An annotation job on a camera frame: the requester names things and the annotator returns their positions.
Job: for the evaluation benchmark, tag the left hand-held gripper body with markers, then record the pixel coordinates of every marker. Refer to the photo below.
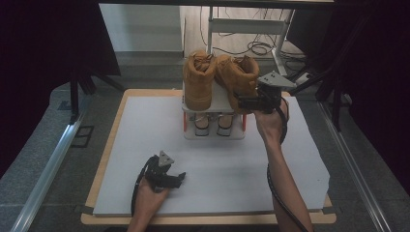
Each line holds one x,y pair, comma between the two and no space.
158,175

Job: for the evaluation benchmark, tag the person's left hand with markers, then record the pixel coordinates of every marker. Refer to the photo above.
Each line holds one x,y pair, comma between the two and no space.
148,201

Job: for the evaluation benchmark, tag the black metal stand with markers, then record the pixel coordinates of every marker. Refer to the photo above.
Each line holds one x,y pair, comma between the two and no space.
337,112
74,96

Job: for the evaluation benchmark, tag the person's right hand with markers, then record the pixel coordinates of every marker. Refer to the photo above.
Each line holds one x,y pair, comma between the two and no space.
272,127

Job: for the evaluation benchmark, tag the white paper sheet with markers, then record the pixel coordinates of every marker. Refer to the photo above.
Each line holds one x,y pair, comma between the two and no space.
148,129

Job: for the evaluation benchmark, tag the white two-tier shoe rack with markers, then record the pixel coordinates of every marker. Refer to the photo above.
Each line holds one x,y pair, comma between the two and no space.
220,100

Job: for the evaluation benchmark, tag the black curtain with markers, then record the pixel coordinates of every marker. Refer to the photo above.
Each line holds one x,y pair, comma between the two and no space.
38,64
386,80

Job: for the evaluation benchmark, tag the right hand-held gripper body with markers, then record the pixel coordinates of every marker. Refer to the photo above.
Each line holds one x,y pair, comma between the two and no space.
270,98

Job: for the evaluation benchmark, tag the aluminium rail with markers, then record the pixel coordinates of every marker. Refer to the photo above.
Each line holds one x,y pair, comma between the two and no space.
354,174
48,174

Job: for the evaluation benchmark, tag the tan suede boot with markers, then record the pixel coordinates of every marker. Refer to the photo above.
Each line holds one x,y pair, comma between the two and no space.
198,83
237,80

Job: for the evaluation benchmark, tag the black tape strip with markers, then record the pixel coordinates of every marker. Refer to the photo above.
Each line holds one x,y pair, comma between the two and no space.
87,209
328,210

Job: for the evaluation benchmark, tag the white power strip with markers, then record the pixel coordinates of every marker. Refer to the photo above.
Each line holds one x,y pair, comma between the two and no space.
303,78

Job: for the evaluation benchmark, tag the white metal desk frame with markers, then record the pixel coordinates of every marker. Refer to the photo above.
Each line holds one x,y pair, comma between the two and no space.
245,25

